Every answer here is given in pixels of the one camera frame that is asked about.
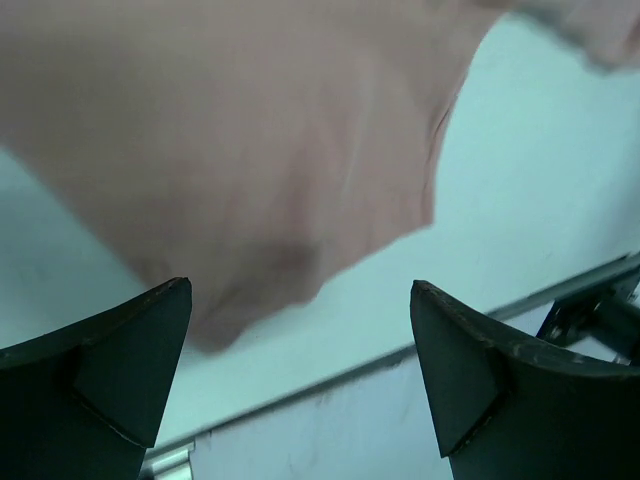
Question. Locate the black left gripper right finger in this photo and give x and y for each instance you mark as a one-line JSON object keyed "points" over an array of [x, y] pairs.
{"points": [[561, 404]]}

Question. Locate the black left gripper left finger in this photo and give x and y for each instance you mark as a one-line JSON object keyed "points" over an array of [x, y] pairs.
{"points": [[86, 401]]}

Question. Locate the pink t shirt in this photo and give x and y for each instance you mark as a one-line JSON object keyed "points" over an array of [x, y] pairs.
{"points": [[257, 148]]}

